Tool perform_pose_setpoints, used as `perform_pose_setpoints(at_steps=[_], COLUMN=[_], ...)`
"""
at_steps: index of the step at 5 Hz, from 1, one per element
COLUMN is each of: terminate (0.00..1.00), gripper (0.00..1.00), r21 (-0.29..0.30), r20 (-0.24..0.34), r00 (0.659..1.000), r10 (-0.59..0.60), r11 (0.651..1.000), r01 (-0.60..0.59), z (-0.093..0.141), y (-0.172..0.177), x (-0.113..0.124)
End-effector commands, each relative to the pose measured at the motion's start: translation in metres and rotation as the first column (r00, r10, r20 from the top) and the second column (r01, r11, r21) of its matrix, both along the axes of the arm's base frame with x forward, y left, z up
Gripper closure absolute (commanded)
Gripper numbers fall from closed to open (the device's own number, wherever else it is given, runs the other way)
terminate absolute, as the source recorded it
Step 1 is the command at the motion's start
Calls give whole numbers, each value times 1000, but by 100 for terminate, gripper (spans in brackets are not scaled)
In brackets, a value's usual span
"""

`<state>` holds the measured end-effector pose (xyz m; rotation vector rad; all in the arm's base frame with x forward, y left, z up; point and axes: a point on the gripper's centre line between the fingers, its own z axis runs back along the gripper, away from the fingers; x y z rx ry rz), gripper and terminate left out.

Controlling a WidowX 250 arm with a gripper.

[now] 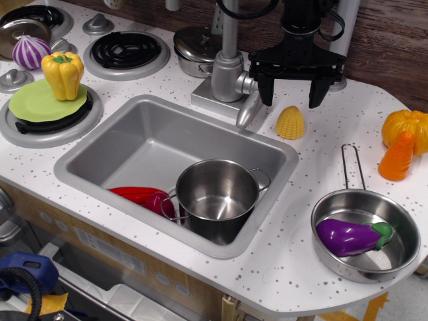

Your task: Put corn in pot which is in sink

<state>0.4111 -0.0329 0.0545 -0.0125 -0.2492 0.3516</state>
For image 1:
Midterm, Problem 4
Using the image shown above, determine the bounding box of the orange toy carrot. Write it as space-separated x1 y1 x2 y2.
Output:
378 131 415 181

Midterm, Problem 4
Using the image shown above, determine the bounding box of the grey stove knob left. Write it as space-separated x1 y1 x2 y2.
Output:
0 69 34 94

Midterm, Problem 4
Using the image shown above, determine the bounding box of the purple striped toy onion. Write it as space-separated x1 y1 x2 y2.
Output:
12 35 52 70

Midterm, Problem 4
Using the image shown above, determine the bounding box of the blue clamp handle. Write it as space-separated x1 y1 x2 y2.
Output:
1 251 59 294

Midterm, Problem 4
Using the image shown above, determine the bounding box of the grey toy sink basin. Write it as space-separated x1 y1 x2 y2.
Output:
54 95 298 259

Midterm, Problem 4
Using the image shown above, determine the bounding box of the front left stove burner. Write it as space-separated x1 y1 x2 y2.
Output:
0 83 104 149

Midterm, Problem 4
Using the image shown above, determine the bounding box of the steel pot lid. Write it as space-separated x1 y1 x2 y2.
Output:
0 19 51 61

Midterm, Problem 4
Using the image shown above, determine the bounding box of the orange toy pumpkin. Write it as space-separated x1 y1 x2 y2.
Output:
381 110 427 156

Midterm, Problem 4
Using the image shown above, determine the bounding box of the yellow tape piece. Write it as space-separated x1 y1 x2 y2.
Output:
39 293 68 316

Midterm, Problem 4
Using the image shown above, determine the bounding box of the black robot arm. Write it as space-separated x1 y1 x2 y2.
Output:
249 0 346 108

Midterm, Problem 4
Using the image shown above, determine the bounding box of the steel pot in sink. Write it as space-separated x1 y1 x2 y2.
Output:
160 159 272 245

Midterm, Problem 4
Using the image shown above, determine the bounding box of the green toy plate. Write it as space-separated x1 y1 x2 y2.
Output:
9 80 88 122

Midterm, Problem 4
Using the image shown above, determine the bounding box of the back left stove burner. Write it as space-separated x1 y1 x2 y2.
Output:
1 5 74 43

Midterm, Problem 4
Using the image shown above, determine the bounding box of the grey stove knob middle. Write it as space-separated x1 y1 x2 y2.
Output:
51 38 78 54

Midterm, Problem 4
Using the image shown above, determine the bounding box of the purple toy eggplant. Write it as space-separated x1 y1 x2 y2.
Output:
316 219 394 257

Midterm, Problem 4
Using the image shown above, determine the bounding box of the yellow toy corn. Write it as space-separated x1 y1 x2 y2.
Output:
275 106 305 140

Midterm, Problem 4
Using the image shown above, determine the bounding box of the steel frying pan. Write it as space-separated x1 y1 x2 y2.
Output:
310 143 421 284

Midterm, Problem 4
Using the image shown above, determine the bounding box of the back right stove burner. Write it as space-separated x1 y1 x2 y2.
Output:
84 31 170 81

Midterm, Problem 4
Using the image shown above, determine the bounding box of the stove burner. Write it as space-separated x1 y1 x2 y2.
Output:
84 31 170 81
1 5 74 43
0 83 104 149

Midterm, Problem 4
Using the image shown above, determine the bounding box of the grey support pole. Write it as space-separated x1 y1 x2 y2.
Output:
329 0 360 92

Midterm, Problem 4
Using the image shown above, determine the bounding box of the lidded steel pot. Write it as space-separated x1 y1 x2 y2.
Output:
173 26 222 78

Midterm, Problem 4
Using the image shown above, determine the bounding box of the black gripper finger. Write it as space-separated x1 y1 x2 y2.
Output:
257 76 274 106
309 78 332 108

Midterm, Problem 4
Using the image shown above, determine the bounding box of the silver toy faucet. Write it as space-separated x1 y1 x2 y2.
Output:
191 9 263 129

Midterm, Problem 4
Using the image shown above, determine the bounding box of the grey stove knob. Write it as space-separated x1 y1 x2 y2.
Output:
51 38 78 54
82 13 114 35
0 69 34 94

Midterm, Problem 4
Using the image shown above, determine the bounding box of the yellow toy bell pepper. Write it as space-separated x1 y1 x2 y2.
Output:
41 52 84 101

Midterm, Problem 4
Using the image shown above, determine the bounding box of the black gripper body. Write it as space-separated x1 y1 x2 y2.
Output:
249 31 345 84

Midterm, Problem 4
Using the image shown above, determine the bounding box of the black braided cable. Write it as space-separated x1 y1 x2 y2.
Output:
0 267 43 318

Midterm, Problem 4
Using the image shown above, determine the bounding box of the grey stove knob top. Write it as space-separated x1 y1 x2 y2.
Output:
82 13 114 35

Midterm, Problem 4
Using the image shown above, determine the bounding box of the toy oven door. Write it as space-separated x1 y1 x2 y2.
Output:
32 223 223 320

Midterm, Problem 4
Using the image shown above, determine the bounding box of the red toy chili pepper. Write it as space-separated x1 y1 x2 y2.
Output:
109 187 176 219

